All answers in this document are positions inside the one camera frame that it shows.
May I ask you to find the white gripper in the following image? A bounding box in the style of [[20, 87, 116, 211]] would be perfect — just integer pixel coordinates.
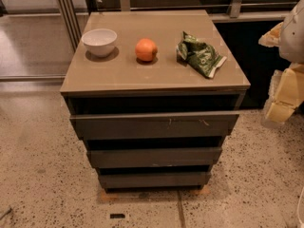
[[258, 22, 304, 124]]

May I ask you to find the grey drawer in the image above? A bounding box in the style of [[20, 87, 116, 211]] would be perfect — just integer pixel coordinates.
[[70, 111, 238, 140], [99, 172, 211, 189], [87, 147, 222, 168]]

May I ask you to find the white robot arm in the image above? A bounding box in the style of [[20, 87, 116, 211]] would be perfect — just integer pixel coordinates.
[[258, 0, 304, 127]]

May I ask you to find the grey drawer cabinet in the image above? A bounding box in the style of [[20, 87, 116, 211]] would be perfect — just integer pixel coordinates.
[[61, 10, 250, 178]]

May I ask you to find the green crumpled snack bag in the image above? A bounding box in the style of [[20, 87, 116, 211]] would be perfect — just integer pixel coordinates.
[[176, 31, 227, 79]]

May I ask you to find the orange fruit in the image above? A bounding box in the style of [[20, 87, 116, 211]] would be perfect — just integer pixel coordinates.
[[135, 38, 158, 62]]

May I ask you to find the white ceramic bowl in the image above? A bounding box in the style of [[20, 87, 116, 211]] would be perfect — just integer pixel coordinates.
[[82, 28, 117, 57]]

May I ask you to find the metal window frame post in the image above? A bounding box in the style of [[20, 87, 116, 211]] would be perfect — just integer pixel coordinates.
[[57, 0, 82, 50]]

